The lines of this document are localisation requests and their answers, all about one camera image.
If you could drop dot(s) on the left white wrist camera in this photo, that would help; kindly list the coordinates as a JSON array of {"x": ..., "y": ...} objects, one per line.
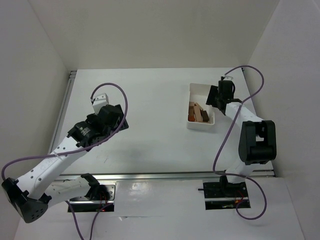
[{"x": 100, "y": 101}]

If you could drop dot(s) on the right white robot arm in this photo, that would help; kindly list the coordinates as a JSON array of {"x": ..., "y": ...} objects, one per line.
[{"x": 257, "y": 142}]

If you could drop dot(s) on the striped light wood block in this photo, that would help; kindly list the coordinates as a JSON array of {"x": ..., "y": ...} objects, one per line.
[{"x": 199, "y": 106}]

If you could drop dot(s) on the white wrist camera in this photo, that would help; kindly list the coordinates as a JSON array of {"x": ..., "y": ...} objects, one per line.
[
  {"x": 100, "y": 101},
  {"x": 226, "y": 77}
]

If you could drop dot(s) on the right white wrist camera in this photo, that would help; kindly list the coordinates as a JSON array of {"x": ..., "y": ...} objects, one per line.
[{"x": 226, "y": 77}]

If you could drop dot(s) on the white plastic bin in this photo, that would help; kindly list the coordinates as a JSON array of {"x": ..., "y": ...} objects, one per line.
[{"x": 198, "y": 93}]

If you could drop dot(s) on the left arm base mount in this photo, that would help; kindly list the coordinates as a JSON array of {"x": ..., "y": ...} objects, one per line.
[{"x": 104, "y": 200}]

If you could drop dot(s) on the dark brown notched block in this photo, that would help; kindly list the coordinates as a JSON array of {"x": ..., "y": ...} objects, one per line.
[{"x": 205, "y": 117}]

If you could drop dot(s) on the aluminium front rail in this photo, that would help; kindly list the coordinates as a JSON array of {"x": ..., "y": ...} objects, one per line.
[{"x": 161, "y": 176}]

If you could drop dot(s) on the aluminium left rail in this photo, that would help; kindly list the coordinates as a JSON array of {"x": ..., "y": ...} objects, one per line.
[{"x": 62, "y": 111}]

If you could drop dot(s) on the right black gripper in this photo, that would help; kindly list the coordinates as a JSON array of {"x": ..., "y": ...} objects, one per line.
[{"x": 212, "y": 96}]

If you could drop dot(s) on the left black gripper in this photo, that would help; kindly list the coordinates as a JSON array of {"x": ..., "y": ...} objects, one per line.
[{"x": 122, "y": 121}]

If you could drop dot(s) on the orange arch block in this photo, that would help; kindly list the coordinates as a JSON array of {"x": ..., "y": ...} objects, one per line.
[{"x": 191, "y": 116}]

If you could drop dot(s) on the aluminium rail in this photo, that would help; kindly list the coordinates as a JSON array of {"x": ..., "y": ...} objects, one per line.
[
  {"x": 62, "y": 111},
  {"x": 161, "y": 176}
]

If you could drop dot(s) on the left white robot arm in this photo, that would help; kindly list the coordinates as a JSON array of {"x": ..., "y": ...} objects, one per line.
[{"x": 34, "y": 192}]

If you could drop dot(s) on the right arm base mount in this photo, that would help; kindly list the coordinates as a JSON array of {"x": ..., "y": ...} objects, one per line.
[{"x": 218, "y": 196}]

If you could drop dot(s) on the long light wood block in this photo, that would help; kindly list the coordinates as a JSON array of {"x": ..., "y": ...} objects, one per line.
[{"x": 197, "y": 114}]

